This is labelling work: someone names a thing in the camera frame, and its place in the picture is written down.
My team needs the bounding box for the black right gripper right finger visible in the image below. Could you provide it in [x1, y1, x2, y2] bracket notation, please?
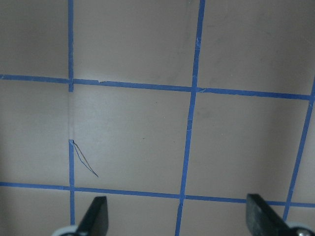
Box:
[246, 194, 293, 236]

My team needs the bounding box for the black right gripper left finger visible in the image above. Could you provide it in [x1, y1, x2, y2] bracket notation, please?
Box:
[75, 196, 109, 236]

